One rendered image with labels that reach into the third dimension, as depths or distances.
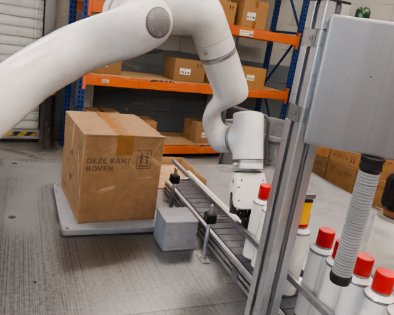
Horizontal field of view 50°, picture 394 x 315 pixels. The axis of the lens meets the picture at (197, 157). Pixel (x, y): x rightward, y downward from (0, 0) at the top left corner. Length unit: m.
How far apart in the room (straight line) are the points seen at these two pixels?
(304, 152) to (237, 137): 0.43
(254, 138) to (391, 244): 0.42
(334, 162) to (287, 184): 3.91
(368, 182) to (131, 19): 0.50
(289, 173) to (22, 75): 0.50
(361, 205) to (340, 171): 3.92
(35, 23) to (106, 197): 3.84
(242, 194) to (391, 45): 0.60
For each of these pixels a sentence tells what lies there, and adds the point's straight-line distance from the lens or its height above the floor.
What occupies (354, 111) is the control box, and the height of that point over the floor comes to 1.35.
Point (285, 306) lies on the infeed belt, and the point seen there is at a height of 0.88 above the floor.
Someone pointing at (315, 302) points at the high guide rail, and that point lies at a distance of 0.89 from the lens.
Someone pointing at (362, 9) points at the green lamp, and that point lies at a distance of 0.72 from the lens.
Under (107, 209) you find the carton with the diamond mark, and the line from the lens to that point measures 1.28.
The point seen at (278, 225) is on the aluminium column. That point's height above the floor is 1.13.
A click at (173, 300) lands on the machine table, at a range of 1.02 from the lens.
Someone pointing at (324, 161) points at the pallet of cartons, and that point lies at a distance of 4.69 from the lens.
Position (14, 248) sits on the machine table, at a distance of 1.20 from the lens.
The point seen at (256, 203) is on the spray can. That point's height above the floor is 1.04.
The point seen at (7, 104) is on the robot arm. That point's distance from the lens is 0.81.
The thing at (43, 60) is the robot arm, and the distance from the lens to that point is 0.84.
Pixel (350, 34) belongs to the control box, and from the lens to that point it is 0.65.
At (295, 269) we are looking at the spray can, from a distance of 1.00.
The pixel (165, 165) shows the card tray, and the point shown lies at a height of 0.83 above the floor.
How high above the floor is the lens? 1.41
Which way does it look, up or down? 16 degrees down
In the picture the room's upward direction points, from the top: 9 degrees clockwise
